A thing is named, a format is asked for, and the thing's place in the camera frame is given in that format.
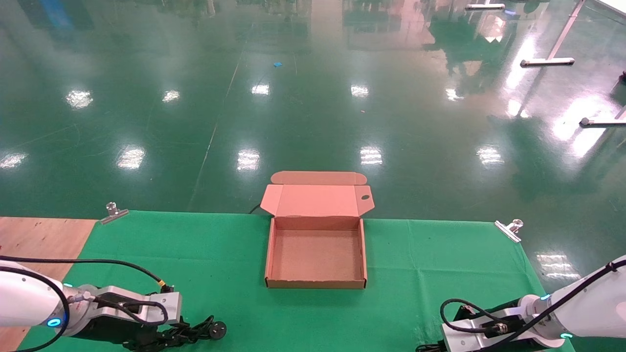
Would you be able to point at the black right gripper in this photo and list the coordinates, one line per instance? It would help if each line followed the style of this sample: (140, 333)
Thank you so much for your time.
(489, 313)

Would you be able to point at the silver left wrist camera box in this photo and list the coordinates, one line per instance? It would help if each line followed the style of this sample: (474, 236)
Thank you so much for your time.
(166, 303)

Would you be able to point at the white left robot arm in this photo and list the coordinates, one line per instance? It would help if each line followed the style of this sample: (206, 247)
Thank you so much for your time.
(24, 303)

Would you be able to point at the white metal foot bar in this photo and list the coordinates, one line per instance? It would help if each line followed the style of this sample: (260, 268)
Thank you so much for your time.
(484, 6)
(601, 121)

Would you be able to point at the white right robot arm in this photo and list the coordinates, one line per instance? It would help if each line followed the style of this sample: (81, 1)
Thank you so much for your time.
(592, 303)

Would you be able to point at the white table edge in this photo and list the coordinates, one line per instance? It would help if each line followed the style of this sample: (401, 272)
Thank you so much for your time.
(614, 6)

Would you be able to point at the white metal table leg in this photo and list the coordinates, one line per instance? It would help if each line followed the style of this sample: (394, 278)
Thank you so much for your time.
(547, 61)

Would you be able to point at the open brown cardboard box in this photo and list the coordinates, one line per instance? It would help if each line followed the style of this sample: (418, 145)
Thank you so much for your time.
(313, 254)

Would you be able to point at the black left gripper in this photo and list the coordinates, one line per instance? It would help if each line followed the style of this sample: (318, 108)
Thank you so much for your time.
(112, 331)

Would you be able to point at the silver binder clip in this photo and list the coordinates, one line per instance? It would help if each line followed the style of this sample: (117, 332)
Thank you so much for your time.
(113, 214)
(506, 230)

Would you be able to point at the green table cloth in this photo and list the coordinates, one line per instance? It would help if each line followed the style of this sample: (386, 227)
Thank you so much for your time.
(313, 318)

